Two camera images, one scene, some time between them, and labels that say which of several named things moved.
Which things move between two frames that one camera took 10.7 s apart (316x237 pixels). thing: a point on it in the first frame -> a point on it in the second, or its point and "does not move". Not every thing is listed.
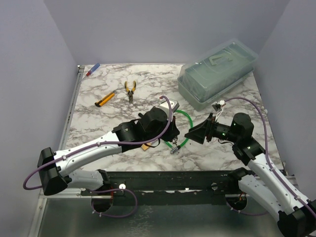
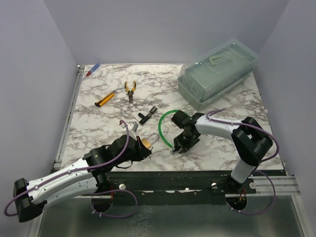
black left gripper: x=173 y=132 -> x=142 y=151
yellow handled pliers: x=130 y=93 does not move
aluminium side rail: x=80 y=69 does not move
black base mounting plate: x=168 y=187 does not move
